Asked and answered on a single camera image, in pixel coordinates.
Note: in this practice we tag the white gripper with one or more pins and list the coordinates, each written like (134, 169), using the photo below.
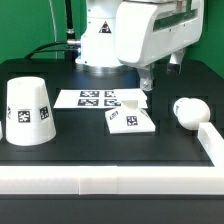
(148, 31)

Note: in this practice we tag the white lamp shade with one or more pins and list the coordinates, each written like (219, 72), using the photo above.
(29, 120)

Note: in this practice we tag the white lamp base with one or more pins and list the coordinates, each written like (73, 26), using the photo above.
(129, 118)

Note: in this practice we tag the white lamp bulb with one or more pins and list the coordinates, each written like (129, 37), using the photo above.
(190, 112)

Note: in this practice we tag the white marker sheet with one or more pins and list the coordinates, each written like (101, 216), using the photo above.
(99, 99)

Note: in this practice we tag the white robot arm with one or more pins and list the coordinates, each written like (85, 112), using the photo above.
(98, 54)

